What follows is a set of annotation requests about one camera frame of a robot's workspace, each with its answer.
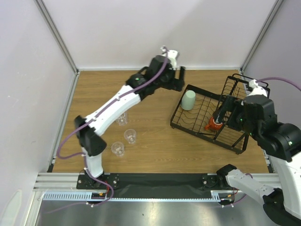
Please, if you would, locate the orange black mug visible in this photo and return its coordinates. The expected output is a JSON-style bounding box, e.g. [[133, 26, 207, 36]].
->
[[204, 116, 223, 131]]

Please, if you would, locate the small clear glass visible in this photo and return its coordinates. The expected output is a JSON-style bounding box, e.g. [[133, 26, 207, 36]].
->
[[124, 129, 137, 144], [111, 142, 125, 157]]

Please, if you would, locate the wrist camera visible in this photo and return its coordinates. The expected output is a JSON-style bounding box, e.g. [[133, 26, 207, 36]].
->
[[247, 79, 268, 97], [160, 46, 180, 70]]

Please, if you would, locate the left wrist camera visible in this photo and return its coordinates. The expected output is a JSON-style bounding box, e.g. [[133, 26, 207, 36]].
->
[[160, 46, 180, 70]]

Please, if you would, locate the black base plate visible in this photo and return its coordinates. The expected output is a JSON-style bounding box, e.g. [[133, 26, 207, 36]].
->
[[75, 173, 236, 199]]

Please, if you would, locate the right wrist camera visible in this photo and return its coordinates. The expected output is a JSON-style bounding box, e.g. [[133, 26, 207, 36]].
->
[[247, 79, 268, 97]]

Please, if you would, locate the white cable duct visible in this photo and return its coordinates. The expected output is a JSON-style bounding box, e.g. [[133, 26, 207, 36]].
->
[[43, 191, 235, 202]]

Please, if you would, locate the large clear faceted glass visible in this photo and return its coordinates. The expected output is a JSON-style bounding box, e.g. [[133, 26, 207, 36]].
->
[[115, 112, 128, 126]]

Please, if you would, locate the black wire dish rack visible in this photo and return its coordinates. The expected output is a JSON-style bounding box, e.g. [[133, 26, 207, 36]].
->
[[170, 73, 269, 155]]

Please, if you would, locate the green plastic cup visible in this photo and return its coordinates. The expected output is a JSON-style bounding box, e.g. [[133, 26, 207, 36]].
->
[[181, 90, 196, 111]]

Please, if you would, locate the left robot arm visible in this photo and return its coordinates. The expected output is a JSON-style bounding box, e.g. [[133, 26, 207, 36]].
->
[[74, 50, 185, 189]]

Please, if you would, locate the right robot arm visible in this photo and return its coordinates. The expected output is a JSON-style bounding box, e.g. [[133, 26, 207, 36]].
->
[[214, 95, 301, 226]]

